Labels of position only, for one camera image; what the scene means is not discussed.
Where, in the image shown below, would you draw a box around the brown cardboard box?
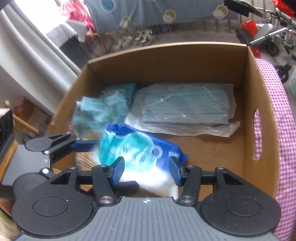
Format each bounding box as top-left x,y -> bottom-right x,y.
46,42 -> 280,197

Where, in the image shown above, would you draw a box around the white green sneakers pair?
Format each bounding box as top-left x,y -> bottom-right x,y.
134,29 -> 154,46

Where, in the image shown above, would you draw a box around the pink hanging garment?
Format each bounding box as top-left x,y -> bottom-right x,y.
55,1 -> 96,33

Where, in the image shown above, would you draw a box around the pink checkered tablecloth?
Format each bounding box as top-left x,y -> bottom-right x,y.
256,59 -> 295,240

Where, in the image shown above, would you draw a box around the blue wet wipes pack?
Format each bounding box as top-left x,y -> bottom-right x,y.
98,123 -> 188,199

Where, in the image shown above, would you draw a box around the grey curtain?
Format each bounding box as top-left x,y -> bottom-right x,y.
1,1 -> 81,115

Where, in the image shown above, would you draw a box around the blue patterned hanging blanket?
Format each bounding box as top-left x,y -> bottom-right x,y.
85,0 -> 238,34

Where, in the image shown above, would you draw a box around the wheelchair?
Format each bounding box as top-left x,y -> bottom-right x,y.
224,1 -> 295,83

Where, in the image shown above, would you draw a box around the polka dot cloth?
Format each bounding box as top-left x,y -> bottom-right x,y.
46,20 -> 88,48

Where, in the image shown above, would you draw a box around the bagged blue face masks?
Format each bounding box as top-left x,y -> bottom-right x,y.
125,83 -> 240,138

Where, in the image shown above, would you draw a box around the bagged beige cloth pack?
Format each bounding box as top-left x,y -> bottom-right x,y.
75,152 -> 100,171

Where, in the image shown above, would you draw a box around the blue carton box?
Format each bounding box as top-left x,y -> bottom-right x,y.
100,83 -> 139,107

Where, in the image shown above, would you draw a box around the teal knitted cloth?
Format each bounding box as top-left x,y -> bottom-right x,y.
72,90 -> 129,139

